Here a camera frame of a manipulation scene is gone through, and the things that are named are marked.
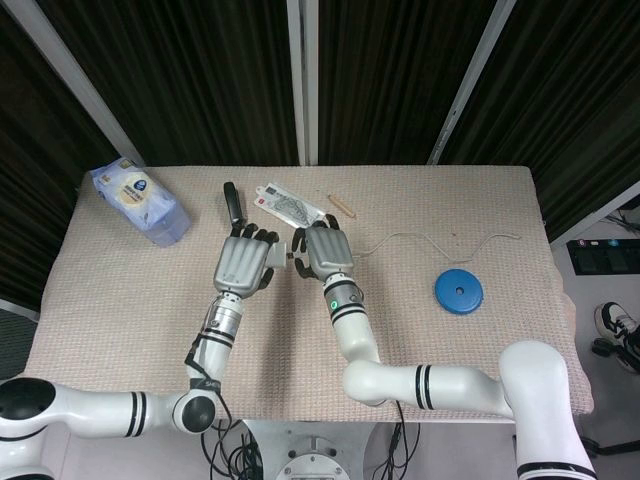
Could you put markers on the blue round disc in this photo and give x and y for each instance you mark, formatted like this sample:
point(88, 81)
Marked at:
point(450, 297)

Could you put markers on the black foot pedal box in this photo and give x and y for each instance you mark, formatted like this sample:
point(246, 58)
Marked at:
point(605, 255)

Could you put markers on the black stapler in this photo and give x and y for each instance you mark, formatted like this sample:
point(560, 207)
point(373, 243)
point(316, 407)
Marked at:
point(232, 202)

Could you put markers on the black and white sneaker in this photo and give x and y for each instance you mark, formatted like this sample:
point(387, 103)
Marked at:
point(617, 320)

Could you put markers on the white frame post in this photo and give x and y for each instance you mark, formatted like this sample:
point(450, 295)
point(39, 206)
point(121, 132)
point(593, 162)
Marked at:
point(472, 80)
point(75, 70)
point(303, 80)

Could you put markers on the black caster base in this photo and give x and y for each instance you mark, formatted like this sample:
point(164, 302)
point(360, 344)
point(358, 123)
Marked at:
point(607, 447)

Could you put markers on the beige waffle tablecloth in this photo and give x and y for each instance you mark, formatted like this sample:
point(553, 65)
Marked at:
point(125, 310)

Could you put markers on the small white charger block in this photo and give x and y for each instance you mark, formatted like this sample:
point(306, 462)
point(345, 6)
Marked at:
point(274, 255)

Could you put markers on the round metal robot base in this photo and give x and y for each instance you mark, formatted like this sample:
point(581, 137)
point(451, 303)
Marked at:
point(312, 462)

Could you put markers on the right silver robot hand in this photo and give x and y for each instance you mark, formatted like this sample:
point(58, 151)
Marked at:
point(327, 247)

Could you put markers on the small wooden peg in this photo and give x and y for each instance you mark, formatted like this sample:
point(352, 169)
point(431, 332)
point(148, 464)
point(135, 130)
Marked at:
point(342, 206)

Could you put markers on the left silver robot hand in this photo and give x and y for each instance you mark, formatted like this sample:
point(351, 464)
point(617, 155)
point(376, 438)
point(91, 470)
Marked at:
point(242, 262)

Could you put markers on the blue tissue pack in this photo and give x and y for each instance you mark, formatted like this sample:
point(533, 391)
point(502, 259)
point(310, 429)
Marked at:
point(140, 205)

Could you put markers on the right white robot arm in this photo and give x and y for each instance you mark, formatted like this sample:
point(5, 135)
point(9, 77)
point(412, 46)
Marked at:
point(450, 387)

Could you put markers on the black pleated curtain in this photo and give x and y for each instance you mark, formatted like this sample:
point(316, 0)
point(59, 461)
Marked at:
point(200, 75)

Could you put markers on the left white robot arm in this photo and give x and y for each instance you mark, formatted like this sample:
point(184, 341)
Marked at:
point(215, 350)

